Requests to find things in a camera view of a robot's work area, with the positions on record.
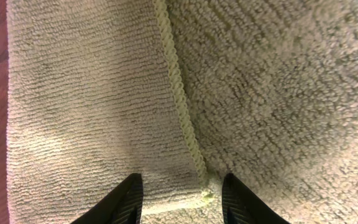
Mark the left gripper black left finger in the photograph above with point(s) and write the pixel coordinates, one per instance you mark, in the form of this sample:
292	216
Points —
123	205

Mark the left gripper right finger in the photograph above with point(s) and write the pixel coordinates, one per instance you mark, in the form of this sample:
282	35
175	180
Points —
241	206

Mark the green microfiber cloth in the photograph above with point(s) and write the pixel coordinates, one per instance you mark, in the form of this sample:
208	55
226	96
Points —
183	92

